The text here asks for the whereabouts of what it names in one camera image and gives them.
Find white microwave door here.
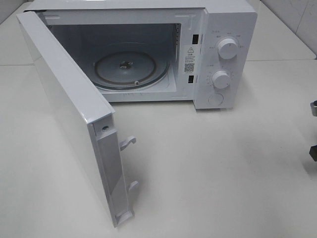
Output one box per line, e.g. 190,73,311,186
17,11,138,226

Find white upper microwave knob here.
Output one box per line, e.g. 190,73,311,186
218,38,238,60

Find white microwave knob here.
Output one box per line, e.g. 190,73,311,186
211,70,230,89
218,38,238,60

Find white microwave oven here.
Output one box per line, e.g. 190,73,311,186
23,0,257,110

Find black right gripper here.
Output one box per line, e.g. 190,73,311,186
309,145,317,162

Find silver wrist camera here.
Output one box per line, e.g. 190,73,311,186
310,100,317,117

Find white warning label sticker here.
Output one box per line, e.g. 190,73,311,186
182,45,199,74

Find round white door button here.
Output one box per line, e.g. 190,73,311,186
208,94,224,107

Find white lower microwave knob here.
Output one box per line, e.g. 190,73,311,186
211,70,230,89

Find glass microwave turntable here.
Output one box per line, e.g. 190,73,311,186
90,42,170,91

